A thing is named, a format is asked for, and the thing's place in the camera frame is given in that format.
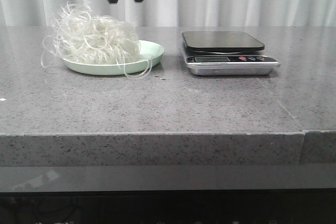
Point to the white vermicelli noodle bundle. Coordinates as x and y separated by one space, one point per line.
82 36

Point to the pale green round plate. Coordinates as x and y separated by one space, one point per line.
150 55

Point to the black silver kitchen scale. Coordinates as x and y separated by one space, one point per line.
225 53

